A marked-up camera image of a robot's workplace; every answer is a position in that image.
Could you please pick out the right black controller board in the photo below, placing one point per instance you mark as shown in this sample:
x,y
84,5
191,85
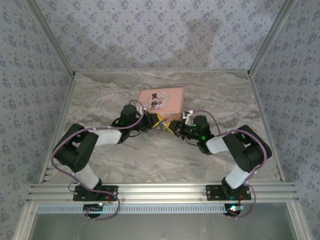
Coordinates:
x,y
233,208

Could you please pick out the left black controller board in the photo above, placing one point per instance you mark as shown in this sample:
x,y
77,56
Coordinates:
x,y
93,208

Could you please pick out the aluminium frame bar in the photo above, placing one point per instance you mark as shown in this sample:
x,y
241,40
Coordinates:
x,y
50,37
271,37
62,112
257,95

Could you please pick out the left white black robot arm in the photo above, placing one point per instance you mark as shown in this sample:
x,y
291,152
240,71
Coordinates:
x,y
107,136

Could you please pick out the pink tin box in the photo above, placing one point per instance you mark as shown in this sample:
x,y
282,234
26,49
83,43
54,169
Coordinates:
x,y
172,97

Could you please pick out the aluminium mounting rail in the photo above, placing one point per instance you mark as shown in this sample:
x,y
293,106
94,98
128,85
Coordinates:
x,y
160,192

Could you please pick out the black controller board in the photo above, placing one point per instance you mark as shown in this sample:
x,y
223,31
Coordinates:
x,y
233,208
93,208

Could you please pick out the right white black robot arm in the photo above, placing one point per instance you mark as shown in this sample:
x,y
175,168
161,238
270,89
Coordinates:
x,y
217,145

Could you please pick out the small padlock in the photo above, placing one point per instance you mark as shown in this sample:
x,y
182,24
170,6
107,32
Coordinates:
x,y
164,123

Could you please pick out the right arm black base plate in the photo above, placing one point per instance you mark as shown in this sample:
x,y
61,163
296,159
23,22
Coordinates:
x,y
213,192

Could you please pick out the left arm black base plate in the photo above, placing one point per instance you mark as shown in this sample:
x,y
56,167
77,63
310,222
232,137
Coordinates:
x,y
111,192

